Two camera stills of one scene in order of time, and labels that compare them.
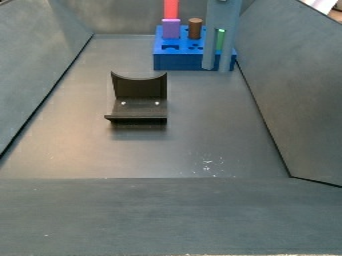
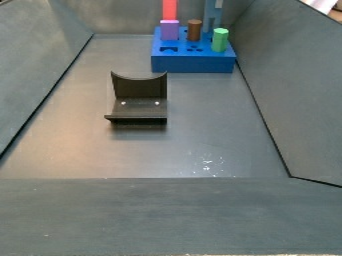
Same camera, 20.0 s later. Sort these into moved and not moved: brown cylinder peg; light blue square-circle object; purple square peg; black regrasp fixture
Moved: light blue square-circle object
Not moved: purple square peg; brown cylinder peg; black regrasp fixture
